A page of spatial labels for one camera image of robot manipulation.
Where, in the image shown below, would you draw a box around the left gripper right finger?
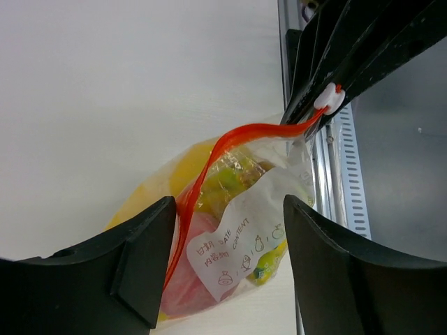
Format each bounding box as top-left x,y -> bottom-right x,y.
284,195 -> 446,334

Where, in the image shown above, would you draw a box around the yellow fake bananas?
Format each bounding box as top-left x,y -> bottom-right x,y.
106,137 -> 218,229

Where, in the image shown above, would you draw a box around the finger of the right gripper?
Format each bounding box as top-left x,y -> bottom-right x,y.
281,1 -> 381,124
307,0 -> 447,140

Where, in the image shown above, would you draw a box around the clear zip top bag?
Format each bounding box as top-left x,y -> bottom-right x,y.
104,83 -> 346,324

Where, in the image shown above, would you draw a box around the aluminium mounting rail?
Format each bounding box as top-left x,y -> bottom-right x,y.
277,0 -> 345,224

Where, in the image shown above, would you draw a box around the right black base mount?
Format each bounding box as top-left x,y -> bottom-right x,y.
286,29 -> 302,69

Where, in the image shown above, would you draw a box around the white slotted cable duct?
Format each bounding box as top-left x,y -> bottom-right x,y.
335,104 -> 372,239

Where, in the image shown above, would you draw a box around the yellow green fake pepper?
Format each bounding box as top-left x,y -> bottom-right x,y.
195,146 -> 275,219

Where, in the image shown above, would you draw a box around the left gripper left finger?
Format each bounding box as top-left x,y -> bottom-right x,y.
1,197 -> 176,334

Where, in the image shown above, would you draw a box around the pink fake peach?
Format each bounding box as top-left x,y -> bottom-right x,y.
160,212 -> 238,317

